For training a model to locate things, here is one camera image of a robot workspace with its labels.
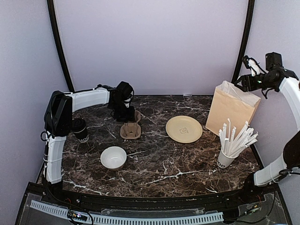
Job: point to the black frame post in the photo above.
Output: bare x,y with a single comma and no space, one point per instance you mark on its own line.
59,46
244,41

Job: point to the right black frame post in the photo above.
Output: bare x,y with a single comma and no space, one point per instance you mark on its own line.
244,41

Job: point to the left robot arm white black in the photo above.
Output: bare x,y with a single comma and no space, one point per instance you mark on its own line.
59,121

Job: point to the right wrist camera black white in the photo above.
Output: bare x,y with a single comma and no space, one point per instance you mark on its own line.
250,63

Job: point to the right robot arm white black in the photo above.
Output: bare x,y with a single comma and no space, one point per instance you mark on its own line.
279,79

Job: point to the white wrapped straw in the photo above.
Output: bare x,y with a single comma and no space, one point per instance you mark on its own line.
227,133
221,138
247,139
231,141
238,138

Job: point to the beige round plate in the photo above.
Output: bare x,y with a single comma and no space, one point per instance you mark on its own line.
184,129

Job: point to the black paper coffee cup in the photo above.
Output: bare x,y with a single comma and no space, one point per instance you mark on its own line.
82,136

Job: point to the black plastic cup lid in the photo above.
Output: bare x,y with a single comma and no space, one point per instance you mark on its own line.
78,125

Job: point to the white slotted cable duct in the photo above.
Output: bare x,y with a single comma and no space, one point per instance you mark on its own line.
96,219

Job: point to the brown cardboard cup carrier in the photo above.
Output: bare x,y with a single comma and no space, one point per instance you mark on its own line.
131,130

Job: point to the left black frame post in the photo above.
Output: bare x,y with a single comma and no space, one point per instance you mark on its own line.
59,46

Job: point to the white ceramic bowl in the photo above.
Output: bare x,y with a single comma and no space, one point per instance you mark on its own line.
113,158

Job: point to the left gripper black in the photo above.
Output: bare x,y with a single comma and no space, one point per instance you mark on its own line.
131,116

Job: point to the small green circuit board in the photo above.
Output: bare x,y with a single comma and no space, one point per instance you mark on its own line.
76,216

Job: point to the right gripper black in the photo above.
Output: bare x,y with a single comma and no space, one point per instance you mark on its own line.
245,78

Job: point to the brown paper bag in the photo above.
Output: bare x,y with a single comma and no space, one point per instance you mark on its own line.
232,106

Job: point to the black front rail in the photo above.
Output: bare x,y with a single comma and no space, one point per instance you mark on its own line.
227,201

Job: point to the white paper cup holder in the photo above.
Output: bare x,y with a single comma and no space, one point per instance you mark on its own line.
223,160

